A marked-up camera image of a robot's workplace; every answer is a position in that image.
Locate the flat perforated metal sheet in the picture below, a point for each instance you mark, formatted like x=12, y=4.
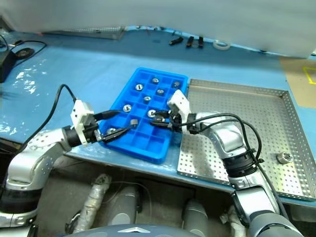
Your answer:
x=98, y=33

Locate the perforated metal tray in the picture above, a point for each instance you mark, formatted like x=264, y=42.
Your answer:
x=247, y=98

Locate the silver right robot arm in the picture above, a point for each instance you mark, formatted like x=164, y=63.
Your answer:
x=229, y=140

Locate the black power adapter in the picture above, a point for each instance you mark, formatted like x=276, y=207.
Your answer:
x=6, y=64

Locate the black round disc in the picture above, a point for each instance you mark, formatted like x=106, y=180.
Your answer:
x=23, y=53

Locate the metal nut on tray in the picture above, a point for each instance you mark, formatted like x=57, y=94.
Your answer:
x=285, y=157

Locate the blue compartment tray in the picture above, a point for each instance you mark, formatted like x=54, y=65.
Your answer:
x=153, y=148

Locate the cardboard sheet with yellow tape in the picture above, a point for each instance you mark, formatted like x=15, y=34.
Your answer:
x=296, y=81

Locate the grey rounded cylinder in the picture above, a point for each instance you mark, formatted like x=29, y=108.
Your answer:
x=126, y=205
x=196, y=214

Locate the white tape roll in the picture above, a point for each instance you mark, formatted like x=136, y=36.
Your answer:
x=215, y=46

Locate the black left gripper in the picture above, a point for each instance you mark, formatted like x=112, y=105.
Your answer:
x=91, y=129

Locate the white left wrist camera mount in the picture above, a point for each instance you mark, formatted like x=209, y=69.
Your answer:
x=80, y=111

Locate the white wrapped pipe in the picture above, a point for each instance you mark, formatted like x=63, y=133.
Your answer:
x=95, y=197
x=234, y=222

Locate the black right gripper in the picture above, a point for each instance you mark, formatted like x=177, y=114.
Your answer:
x=176, y=122

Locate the metal nut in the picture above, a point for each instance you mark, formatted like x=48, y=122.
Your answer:
x=134, y=122
x=111, y=130
x=285, y=157

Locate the black clip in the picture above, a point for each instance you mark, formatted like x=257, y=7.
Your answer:
x=190, y=42
x=175, y=41
x=200, y=42

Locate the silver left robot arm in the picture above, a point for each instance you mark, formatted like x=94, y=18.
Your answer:
x=44, y=143

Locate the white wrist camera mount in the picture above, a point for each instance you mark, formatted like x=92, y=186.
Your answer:
x=80, y=111
x=180, y=100

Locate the grey robot torso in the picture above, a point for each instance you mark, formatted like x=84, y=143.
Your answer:
x=128, y=230

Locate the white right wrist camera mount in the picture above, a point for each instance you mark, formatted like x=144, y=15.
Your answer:
x=180, y=100

